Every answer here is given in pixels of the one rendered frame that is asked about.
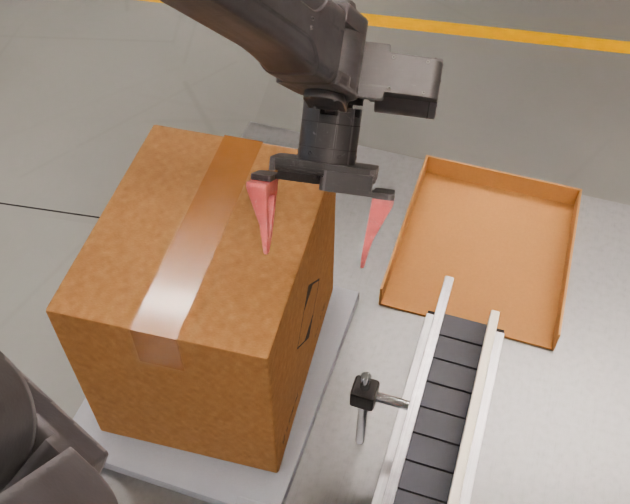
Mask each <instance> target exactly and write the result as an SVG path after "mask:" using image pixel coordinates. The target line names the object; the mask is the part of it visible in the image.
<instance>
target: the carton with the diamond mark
mask: <svg viewBox="0 0 630 504"><path fill-rule="evenodd" d="M278 153H288V154H296V155H298V149H293V148H287V147H281V146H276V145H270V144H264V143H263V142H262V141H257V140H251V139H245V138H239V137H234V136H228V135H224V136H218V135H212V134H206V133H201V132H195V131H189V130H183V129H177V128H172V127H166V126H160V125H154V126H153V127H152V129H151V130H150V132H149V134H148V136H147V137H146V139H145V141H144V142H143V144H142V146H141V147H140V149H139V151H138V153H137V154H136V156H135V158H134V159H133V161H132V163H131V165H130V166H129V168H128V170H127V171H126V173H125V175H124V177H123V178H122V180H121V182H120V183H119V185H118V187H117V188H116V190H115V192H114V194H113V195H112V197H111V199H110V200H109V202H108V204H107V206H106V207H105V209H104V211H103V212H102V214H101V216H100V218H99V219H98V221H97V223H96V224H95V226H94V228H93V229H92V231H91V233H90V235H89V236H88V238H87V240H86V241H85V243H84V245H83V247H82V248H81V250H80V252H79V253H78V255H77V257H76V259H75V260H74V262H73V264H72V265H71V267H70V269H69V270H68V272H67V274H66V276H65V277H64V279H63V281H62V282H61V284H60V286H59V288H58V289H57V291H56V293H55V294H54V296H53V298H52V300H51V301H50V303H49V305H48V306H47V308H46V313H47V315H48V318H49V320H50V322H51V324H52V326H53V328H54V330H55V333H56V335H57V337H58V339H59V341H60V343H61V345H62V348H63V350H64V352H65V354H66V356H67V358H68V360H69V363H70V365H71V367H72V369H73V371H74V373H75V375H76V378H77V380H78V382H79V384H80V386H81V388H82V390H83V393H84V395H85V397H86V399H87V401H88V403H89V405H90V408H91V410H92V412H93V414H94V416H95V418H96V421H97V423H98V425H99V427H100V429H101V430H102V431H105V432H110V433H114V434H118V435H122V436H126V437H130V438H134V439H138V440H143V441H147V442H151V443H155V444H159V445H163V446H167V447H171V448H175V449H180V450H184V451H188V452H192V453H196V454H200V455H204V456H208V457H213V458H217V459H221V460H225V461H229V462H233V463H237V464H241V465H245V466H250V467H254V468H258V469H262V470H266V471H270V472H274V473H277V472H278V471H279V469H280V465H281V462H282V458H283V455H284V452H285V448H286V445H287V442H288V438H289V435H290V432H291V428H292V425H293V421H294V418H295V415H296V411H297V408H298V405H299V401H300V398H301V395H302V391H303V388H304V385H305V381H306V378H307V374H308V371H309V368H310V364H311V361H312V358H313V354H314V351H315V348H316V344H317V341H318V337H319V334H320V331H321V327H322V324H323V321H324V317H325V314H326V311H327V307H328V304H329V300H330V297H331V294H332V290H333V270H334V237H335V203H336V193H335V192H328V191H321V190H319V185H318V184H311V183H304V182H296V181H289V180H281V179H278V187H277V196H276V205H275V214H274V223H273V232H272V239H271V245H270V251H269V253H268V254H264V253H263V246H262V240H261V233H260V226H259V223H258V220H257V217H256V214H255V211H254V209H253V206H252V203H251V200H250V197H249V194H248V192H247V189H246V182H247V181H249V180H251V173H253V172H256V171H258V170H266V171H270V170H269V162H270V156H272V155H275V154H278Z"/></svg>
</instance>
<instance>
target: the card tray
mask: <svg viewBox="0 0 630 504"><path fill-rule="evenodd" d="M581 196H582V189H580V188H575V187H571V186H566V185H562V184H557V183H553V182H548V181H543V180H539V179H534V178H530V177H525V176H521V175H516V174H512V173H507V172H503V171H498V170H494V169H489V168H485V167H480V166H475V165H471V164H466V163H462V162H457V161H453V160H448V159H444V158H439V157H435V156H430V155H426V157H425V160H424V163H423V166H422V169H421V172H420V174H419V177H418V180H417V183H416V186H415V189H414V192H413V195H412V198H411V200H410V203H409V206H408V209H407V212H406V215H405V218H404V221H403V224H402V226H401V229H400V232H399V235H398V238H397V241H396V244H395V247H394V250H393V253H392V255H391V258H390V261H389V264H388V267H387V270H386V273H385V276H384V279H383V281H382V284H381V287H380V294H379V303H378V304H379V305H382V306H386V307H390V308H394V309H397V310H401V311H405V312H409V313H412V314H416V315H420V316H424V317H426V314H427V312H428V311H433V312H435V310H436V307H437V303H438V300H439V296H440V293H441V289H442V285H443V282H444V278H445V276H450V277H453V278H454V281H453V285H452V289H451V292H450V296H449V300H448V303H447V307H446V311H445V314H448V315H452V316H456V317H460V318H464V319H468V320H471V321H475V322H479V323H483V324H488V320H489V316H490V313H491V310H495V311H499V312H500V315H499V320H498V324H497V328H498V329H502V330H504V338H507V339H511V340H515V341H519V342H522V343H526V344H530V345H534V346H537V347H541V348H545V349H549V350H553V351H554V349H555V347H556V345H557V342H558V340H559V338H560V336H561V329H562V323H563V316H564V309H565V303H566V296H567V289H568V282H569V276H570V269H571V262H572V256H573V249H574V242H575V236H576V229H577V222H578V216H579V209H580V202H581Z"/></svg>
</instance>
